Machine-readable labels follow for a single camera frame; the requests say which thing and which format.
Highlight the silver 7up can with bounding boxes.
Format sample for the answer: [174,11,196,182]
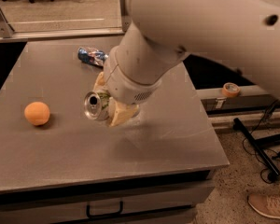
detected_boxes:
[84,91,110,121]

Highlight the grey cabinet with drawer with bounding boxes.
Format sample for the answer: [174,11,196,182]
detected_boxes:
[0,39,228,224]

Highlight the tan sneaker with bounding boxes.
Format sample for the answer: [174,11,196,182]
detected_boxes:
[247,194,280,220]

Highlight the black stand leg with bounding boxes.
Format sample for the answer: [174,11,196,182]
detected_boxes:
[233,118,280,184]

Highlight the black drawer handle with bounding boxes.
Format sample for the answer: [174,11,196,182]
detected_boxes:
[86,201,124,219]

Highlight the crushed blue pepsi can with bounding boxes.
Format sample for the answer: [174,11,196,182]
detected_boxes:
[77,47,108,67]

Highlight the orange tape roll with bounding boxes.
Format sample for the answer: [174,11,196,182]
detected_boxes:
[222,82,241,98]

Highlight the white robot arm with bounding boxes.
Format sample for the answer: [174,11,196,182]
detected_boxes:
[95,0,280,126]

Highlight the middle metal railing bracket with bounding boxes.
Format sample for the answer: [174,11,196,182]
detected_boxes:
[119,0,132,33]

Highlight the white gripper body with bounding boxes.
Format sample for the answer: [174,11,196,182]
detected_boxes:
[104,46,161,105]

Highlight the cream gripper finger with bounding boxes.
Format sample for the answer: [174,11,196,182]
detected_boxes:
[107,98,139,127]
[93,72,106,92]

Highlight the orange ball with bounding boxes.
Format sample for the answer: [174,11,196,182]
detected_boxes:
[24,102,50,126]

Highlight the grey wall ledge box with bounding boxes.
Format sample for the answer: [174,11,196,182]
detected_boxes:
[197,85,280,114]

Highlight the black floor cable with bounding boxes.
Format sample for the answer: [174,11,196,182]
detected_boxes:
[241,99,280,185]

